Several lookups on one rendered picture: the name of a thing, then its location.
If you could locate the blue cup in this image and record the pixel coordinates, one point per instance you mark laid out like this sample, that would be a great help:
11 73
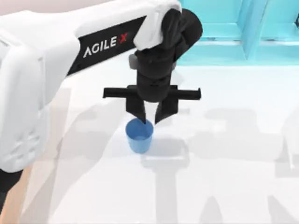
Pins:
139 140

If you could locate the light blue rack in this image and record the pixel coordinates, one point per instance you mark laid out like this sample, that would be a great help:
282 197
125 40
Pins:
233 30

